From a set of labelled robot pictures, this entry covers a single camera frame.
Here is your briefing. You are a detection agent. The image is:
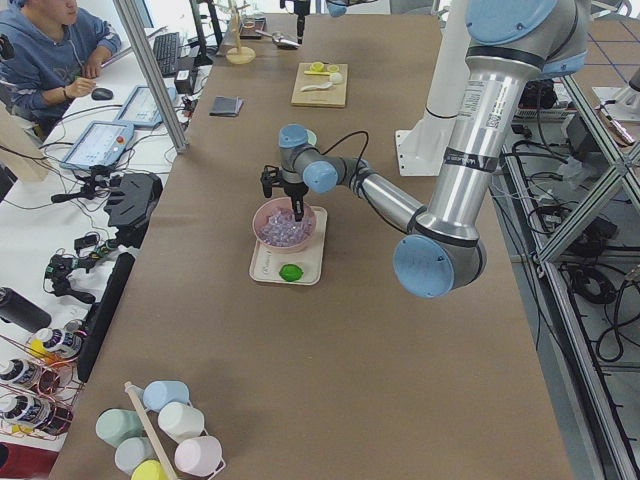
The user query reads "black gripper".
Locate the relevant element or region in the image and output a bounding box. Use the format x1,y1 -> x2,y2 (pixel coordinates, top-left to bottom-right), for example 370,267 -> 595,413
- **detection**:
279,0 -> 311,44
283,181 -> 308,222

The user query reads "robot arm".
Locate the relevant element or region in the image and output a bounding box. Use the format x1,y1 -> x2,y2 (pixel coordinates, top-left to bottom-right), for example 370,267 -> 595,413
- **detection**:
279,1 -> 590,298
291,0 -> 374,45

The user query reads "clear ice cubes pile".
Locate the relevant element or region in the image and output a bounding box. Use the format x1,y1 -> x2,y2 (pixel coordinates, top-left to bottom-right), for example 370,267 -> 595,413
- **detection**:
258,208 -> 314,247

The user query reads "pink bowl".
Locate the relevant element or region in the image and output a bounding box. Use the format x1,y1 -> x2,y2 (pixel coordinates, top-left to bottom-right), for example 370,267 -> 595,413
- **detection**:
252,197 -> 316,253

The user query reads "steel ice scoop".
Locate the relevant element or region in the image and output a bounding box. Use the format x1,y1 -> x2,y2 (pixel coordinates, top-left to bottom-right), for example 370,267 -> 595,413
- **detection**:
257,30 -> 300,50

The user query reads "mint green bowl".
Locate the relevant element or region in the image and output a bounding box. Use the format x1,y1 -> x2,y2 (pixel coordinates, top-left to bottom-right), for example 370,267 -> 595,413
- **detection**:
306,129 -> 317,146

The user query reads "white ceramic spoon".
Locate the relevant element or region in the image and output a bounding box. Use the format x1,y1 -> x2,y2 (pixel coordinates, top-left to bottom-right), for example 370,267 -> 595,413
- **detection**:
300,81 -> 334,92

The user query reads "green lime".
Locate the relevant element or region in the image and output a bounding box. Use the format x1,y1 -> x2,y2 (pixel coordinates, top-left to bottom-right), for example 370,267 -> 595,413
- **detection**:
278,263 -> 304,282

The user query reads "cream rabbit tray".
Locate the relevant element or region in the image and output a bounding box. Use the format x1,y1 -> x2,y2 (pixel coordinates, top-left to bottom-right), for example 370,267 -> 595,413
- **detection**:
249,206 -> 328,286

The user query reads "round wooden stand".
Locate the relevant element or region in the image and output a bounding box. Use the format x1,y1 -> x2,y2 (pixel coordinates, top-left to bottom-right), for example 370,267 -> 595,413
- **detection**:
226,0 -> 256,65

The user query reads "bamboo cutting board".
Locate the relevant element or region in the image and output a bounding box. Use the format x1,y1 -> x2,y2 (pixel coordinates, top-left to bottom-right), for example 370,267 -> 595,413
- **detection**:
290,62 -> 349,108

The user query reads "black keyboard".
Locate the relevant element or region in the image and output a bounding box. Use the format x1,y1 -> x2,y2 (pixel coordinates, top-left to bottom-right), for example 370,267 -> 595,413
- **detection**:
152,32 -> 181,77

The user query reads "black controller stand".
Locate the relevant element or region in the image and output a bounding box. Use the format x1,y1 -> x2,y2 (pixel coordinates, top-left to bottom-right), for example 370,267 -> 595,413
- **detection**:
104,173 -> 163,250

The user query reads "far teach pendant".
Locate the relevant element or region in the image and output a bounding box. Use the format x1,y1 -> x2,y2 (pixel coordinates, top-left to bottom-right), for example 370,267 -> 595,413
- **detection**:
114,85 -> 162,129

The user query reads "teach pendant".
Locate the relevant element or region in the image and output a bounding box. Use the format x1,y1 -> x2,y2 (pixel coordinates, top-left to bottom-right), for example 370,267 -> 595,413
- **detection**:
114,85 -> 162,129
59,121 -> 135,171

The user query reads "near teach pendant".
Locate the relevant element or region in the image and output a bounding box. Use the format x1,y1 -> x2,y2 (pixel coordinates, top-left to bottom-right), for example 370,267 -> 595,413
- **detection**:
59,121 -> 135,171

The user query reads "black computer mouse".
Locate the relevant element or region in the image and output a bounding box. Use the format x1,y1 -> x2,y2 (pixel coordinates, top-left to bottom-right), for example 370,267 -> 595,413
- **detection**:
91,87 -> 114,101

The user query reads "black bar device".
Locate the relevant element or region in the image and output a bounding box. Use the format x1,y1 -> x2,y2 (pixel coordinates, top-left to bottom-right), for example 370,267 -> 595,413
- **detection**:
76,253 -> 135,383

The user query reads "light blue cup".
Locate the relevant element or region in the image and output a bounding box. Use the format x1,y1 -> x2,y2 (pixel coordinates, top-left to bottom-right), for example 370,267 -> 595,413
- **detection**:
142,380 -> 190,412

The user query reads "person in blue hoodie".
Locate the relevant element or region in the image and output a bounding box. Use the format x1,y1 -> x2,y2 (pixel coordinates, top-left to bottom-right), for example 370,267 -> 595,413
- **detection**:
1,0 -> 122,137

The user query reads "white cup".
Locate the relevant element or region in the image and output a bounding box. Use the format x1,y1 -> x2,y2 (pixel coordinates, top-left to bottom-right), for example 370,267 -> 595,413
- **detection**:
158,402 -> 205,443

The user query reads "pink cup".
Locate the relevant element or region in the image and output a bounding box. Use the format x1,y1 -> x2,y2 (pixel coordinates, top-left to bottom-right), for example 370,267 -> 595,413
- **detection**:
174,436 -> 225,477

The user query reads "mint cup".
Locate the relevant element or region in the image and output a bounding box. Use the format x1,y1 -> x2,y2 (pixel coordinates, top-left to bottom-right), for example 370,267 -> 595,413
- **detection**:
95,409 -> 144,448

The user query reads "grey blue cup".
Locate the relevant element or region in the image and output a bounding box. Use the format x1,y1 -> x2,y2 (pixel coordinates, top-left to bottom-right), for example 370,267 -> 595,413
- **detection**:
114,437 -> 156,475

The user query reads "black bottle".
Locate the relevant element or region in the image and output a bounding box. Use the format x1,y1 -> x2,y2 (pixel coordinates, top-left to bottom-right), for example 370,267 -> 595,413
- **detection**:
1,287 -> 51,333

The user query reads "yellow cup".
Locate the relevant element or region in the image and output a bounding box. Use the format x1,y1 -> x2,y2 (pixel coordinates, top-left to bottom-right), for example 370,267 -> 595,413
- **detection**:
131,459 -> 168,480

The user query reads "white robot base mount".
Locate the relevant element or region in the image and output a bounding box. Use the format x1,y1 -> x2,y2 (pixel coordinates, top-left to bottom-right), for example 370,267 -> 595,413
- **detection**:
396,0 -> 470,176

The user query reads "aluminium frame post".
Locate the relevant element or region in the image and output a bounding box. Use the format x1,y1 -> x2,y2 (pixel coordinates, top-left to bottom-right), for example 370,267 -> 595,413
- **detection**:
113,0 -> 188,154

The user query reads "copper wire basket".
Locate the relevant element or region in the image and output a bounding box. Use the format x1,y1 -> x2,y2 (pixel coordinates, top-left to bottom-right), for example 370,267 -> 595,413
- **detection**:
1,328 -> 83,441

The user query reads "aluminium frame rail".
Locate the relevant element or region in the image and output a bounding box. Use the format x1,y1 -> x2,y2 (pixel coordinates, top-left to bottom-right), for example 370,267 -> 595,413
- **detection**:
491,65 -> 639,479

